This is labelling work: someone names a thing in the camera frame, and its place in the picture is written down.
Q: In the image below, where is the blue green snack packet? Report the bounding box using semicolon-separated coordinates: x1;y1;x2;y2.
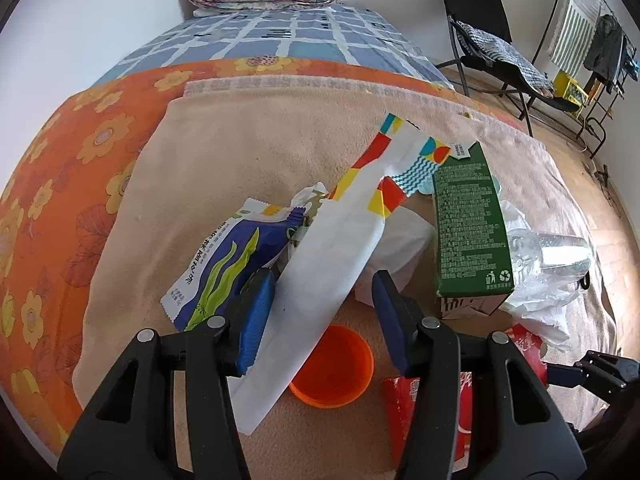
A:
160;198;305;332

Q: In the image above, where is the red cardboard medicine box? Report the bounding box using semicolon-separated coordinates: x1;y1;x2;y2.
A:
382;324;547;471

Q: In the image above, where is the white plastic bag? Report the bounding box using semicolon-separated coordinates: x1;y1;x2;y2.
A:
500;200;580;351

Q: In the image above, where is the orange plastic cap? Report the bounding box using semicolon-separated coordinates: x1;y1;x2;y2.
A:
288;325;374;408

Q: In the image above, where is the green milk carton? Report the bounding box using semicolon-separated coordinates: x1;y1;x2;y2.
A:
433;142;515;320

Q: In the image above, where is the white colourful paper wrapper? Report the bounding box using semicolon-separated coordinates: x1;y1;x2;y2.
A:
230;115;454;434

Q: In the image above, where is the clear plastic bottle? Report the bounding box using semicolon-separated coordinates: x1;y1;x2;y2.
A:
508;230;592;286

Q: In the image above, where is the beige towel blanket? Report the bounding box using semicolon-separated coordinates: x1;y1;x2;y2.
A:
72;76;616;479

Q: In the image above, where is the orange floral bed sheet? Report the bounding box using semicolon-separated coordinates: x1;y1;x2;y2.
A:
0;55;532;456

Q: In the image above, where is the yellow plastic crate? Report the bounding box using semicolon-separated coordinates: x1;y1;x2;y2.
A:
553;70;589;110

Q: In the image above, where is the blue checked bed sheet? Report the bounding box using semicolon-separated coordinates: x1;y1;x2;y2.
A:
98;4;452;88

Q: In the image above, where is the checked chair cushion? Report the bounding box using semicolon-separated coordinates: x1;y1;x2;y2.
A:
456;22;554;96

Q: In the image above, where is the black folding chair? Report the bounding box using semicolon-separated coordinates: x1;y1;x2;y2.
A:
439;0;578;127

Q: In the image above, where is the teal garment on rack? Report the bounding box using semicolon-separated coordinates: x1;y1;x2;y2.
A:
623;47;640;81

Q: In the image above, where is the dark jacket on rack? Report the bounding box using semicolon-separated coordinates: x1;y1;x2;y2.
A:
584;14;624;84

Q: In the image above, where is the striped towel on rack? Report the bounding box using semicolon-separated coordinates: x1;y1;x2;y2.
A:
548;0;602;78

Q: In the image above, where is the black clothes drying rack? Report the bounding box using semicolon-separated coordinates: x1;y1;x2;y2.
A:
534;0;639;162

